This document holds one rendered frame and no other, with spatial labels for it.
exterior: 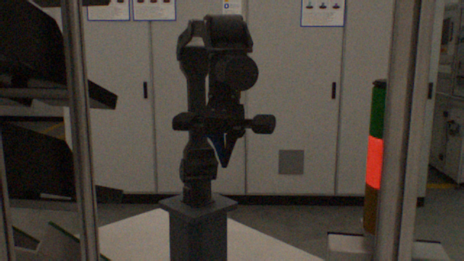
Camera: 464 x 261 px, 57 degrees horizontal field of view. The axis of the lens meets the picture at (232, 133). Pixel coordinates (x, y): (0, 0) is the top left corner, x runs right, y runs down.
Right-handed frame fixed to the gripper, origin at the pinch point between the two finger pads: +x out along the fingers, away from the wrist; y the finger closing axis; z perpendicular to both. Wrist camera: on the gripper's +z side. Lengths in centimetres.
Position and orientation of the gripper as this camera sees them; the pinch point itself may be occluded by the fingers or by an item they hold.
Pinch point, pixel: (224, 149)
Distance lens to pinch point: 79.6
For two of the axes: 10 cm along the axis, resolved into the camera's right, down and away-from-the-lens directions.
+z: -1.9, 2.1, -9.6
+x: 0.0, 9.8, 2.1
